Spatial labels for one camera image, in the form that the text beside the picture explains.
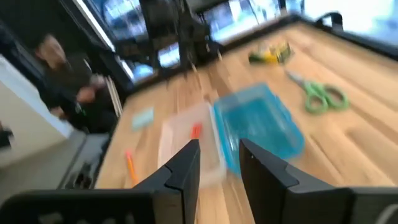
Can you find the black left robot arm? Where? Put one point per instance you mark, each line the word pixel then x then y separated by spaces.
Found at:
pixel 189 37

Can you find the person operating robot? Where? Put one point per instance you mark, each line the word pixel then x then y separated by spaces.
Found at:
pixel 71 84

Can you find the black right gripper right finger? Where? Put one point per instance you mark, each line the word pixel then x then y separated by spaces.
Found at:
pixel 267 193

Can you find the white metal slats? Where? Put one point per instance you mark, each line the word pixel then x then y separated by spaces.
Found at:
pixel 114 96

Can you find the green yellow crayon box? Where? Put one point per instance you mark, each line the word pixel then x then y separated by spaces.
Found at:
pixel 273 56

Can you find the clear plastic pencil case base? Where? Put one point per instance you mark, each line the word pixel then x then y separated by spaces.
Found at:
pixel 180 140

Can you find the teal translucent pencil case lid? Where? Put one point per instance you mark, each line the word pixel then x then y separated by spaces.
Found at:
pixel 258 124

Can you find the large glass window wall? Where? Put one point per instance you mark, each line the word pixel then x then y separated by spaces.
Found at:
pixel 233 18

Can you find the orange pencil pink eraser cap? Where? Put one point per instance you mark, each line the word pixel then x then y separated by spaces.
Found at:
pixel 132 168

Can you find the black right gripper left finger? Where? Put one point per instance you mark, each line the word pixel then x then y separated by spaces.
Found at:
pixel 174 193

